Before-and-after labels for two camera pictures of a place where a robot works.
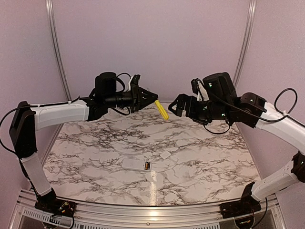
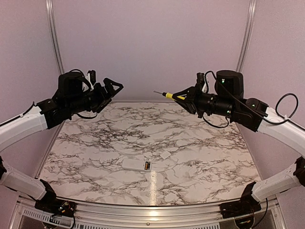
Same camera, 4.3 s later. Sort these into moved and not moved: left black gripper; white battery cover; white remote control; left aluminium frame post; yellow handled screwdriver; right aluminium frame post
Moved: yellow handled screwdriver; left black gripper
Not moved: right aluminium frame post; white remote control; white battery cover; left aluminium frame post
